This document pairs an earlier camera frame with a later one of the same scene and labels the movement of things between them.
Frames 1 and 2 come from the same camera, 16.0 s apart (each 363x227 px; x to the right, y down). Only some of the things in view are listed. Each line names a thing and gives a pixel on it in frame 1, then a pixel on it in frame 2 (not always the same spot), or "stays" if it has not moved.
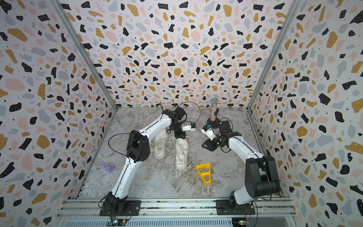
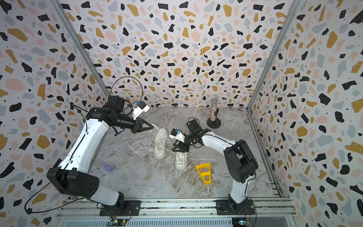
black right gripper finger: x=208 y=144 → x=179 y=147
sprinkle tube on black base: x=213 y=122 stays
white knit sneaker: x=182 y=150 stays
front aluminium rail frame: x=272 y=212 stays
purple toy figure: x=110 y=168 stays
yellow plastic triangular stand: x=203 y=174 stays
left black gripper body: x=179 y=133 → x=127 y=122
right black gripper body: x=216 y=143 → x=189 y=140
